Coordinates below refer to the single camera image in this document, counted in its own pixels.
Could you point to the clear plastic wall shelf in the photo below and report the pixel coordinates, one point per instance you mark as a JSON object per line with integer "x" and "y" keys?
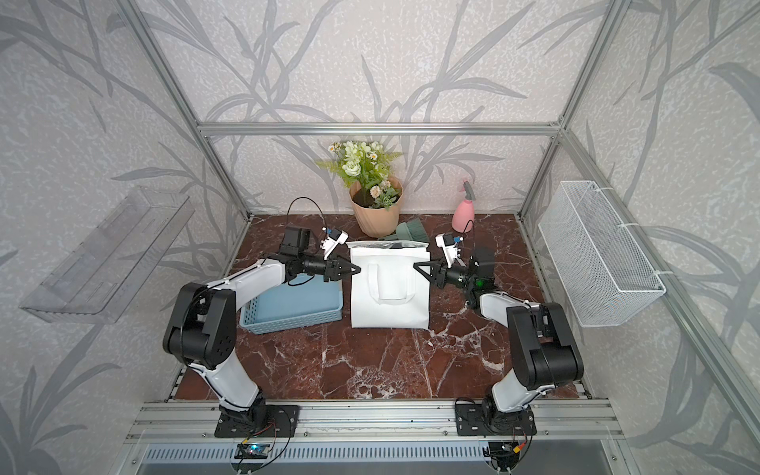
{"x": 97, "y": 282}

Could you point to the white wire mesh basket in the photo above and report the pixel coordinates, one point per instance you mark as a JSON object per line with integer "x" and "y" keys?
{"x": 604, "y": 272}

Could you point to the potted white flower plant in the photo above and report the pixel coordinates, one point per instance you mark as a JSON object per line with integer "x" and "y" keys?
{"x": 375, "y": 193}

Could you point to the pink spray bottle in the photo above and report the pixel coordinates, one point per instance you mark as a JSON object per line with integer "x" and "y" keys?
{"x": 464, "y": 215}

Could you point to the aluminium front rail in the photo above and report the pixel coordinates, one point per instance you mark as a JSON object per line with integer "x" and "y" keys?
{"x": 374, "y": 420}

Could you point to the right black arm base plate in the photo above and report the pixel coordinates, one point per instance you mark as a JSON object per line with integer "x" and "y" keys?
{"x": 479, "y": 419}

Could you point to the right controller circuit board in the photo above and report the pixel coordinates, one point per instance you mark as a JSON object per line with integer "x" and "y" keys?
{"x": 503, "y": 450}

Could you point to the left controller circuit board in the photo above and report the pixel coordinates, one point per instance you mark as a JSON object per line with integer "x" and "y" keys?
{"x": 252, "y": 451}

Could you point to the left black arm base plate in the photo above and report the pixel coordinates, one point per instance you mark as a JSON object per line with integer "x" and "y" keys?
{"x": 259, "y": 421}

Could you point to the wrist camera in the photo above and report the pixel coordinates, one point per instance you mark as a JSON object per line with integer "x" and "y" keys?
{"x": 450, "y": 245}
{"x": 333, "y": 237}

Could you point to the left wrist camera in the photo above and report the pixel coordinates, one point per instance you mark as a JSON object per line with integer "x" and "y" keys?
{"x": 333, "y": 237}

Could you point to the white insulated delivery bag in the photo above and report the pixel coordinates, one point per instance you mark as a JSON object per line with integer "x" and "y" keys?
{"x": 389, "y": 293}

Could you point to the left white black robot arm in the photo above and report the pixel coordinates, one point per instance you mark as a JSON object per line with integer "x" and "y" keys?
{"x": 202, "y": 329}

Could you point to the green garden trowel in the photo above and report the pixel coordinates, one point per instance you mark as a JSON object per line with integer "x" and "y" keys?
{"x": 413, "y": 230}

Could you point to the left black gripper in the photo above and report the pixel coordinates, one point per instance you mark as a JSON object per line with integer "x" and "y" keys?
{"x": 331, "y": 269}

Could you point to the light blue plastic basket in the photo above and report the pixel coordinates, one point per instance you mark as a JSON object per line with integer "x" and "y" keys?
{"x": 307, "y": 301}

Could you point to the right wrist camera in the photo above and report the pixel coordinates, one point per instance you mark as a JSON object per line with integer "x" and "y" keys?
{"x": 450, "y": 245}

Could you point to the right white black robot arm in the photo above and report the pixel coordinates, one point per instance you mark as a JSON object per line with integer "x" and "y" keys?
{"x": 543, "y": 348}

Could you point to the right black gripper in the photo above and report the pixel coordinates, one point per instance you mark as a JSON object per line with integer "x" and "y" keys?
{"x": 437, "y": 277}

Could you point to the controller circuit board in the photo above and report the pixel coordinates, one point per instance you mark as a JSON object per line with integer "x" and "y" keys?
{"x": 252, "y": 451}
{"x": 503, "y": 450}

